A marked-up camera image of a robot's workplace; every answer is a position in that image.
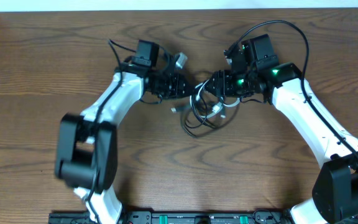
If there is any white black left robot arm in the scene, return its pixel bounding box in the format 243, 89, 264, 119
55, 40, 194, 223

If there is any white usb cable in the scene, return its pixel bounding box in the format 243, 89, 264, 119
170, 80, 241, 119

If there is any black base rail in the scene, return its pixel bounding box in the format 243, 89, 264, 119
48, 208, 358, 224

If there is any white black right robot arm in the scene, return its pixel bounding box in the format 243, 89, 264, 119
203, 34, 358, 223

